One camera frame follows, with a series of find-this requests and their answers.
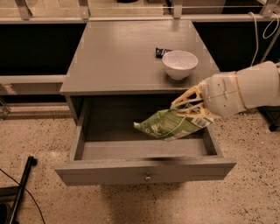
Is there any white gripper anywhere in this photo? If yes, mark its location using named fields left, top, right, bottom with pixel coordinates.
left=170, top=72, right=246, bottom=119

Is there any green jalapeno chip bag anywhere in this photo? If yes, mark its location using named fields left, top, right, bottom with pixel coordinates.
left=134, top=109, right=214, bottom=141

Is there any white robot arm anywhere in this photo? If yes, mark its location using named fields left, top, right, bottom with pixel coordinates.
left=171, top=61, right=280, bottom=118

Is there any round metal drawer knob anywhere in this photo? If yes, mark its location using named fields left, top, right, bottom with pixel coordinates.
left=144, top=172, right=152, bottom=182

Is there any grey open top drawer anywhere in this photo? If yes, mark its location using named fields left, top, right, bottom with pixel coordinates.
left=55, top=96, right=235, bottom=186

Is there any white ceramic bowl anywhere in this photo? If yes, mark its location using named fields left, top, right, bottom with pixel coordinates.
left=162, top=50, right=199, bottom=80

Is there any dark snack bar wrapper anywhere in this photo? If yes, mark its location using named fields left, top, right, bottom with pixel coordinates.
left=156, top=47, right=170, bottom=59

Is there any grey wooden cabinet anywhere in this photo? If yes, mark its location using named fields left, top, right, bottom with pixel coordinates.
left=60, top=20, right=219, bottom=119

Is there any black stand leg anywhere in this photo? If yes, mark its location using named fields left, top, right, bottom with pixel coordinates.
left=0, top=156, right=37, bottom=224

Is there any metal railing frame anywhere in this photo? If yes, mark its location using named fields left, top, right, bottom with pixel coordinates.
left=0, top=0, right=280, bottom=24

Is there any black floor cable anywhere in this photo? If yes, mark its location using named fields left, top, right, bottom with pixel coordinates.
left=0, top=168, right=46, bottom=224

